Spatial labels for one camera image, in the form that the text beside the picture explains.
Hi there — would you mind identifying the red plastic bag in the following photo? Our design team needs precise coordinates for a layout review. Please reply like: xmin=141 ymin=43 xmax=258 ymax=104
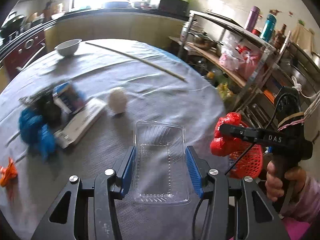
xmin=210 ymin=112 xmax=243 ymax=157

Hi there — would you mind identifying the clear plastic tray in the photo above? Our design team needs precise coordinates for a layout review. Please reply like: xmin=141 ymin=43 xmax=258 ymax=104
xmin=131 ymin=121 xmax=190 ymax=206

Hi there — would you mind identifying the white paper ball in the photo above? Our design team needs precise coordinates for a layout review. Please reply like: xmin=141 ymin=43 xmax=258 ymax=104
xmin=108 ymin=87 xmax=127 ymax=114

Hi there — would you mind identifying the blue plastic bag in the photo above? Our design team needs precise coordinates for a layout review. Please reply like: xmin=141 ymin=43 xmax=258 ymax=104
xmin=18 ymin=108 xmax=56 ymax=160

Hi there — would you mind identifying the orange wrapper scrap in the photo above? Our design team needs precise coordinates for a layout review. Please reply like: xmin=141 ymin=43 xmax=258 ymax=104
xmin=0 ymin=157 xmax=18 ymax=187

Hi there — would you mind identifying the black plastic bag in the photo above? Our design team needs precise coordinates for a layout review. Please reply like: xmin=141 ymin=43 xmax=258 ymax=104
xmin=19 ymin=89 xmax=62 ymax=128

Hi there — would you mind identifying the red plastic trash basket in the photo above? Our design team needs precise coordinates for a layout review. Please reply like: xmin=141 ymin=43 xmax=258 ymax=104
xmin=228 ymin=121 xmax=264 ymax=179

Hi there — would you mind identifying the right hand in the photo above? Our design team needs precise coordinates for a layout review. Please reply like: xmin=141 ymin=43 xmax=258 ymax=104
xmin=265 ymin=161 xmax=306 ymax=202

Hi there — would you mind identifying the metal storage rack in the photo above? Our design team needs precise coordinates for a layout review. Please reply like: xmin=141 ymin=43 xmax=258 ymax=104
xmin=170 ymin=11 xmax=319 ymax=127

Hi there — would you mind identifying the long white medicine box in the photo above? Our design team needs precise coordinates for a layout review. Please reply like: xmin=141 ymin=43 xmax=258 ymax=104
xmin=54 ymin=98 xmax=106 ymax=149

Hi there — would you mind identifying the pink white plastic bag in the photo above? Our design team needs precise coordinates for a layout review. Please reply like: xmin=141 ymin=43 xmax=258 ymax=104
xmin=219 ymin=33 xmax=262 ymax=81

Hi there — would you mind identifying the grey tablecloth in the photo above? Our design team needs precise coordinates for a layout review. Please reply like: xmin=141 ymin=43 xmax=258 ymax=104
xmin=1 ymin=40 xmax=227 ymax=239

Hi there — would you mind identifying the blue white small box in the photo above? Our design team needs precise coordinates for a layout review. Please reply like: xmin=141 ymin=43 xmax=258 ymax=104
xmin=53 ymin=81 xmax=86 ymax=114

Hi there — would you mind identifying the steel cooking pot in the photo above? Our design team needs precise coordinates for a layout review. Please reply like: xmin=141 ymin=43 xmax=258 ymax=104
xmin=193 ymin=31 xmax=217 ymax=50

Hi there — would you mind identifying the teal thermos bottle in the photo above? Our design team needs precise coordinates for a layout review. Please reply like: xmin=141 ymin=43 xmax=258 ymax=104
xmin=260 ymin=14 xmax=277 ymax=42

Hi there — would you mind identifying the purple thermos bottle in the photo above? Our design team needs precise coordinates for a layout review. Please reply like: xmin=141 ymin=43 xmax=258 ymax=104
xmin=244 ymin=6 xmax=260 ymax=32

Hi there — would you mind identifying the long wooden stick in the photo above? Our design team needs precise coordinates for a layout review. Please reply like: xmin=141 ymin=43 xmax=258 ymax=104
xmin=86 ymin=42 xmax=186 ymax=82

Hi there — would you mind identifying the white ceramic bowl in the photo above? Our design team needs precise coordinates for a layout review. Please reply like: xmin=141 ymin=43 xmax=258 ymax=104
xmin=54 ymin=39 xmax=82 ymax=57

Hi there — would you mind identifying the black microwave oven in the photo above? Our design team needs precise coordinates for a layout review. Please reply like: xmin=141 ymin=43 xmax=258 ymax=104
xmin=150 ymin=0 xmax=189 ymax=16

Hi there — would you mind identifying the dark red oven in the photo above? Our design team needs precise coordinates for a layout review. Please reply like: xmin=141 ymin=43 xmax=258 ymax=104
xmin=3 ymin=30 xmax=47 ymax=80

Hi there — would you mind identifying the black wok with lid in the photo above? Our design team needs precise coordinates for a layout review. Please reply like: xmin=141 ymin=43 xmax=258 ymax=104
xmin=1 ymin=15 xmax=25 ymax=38

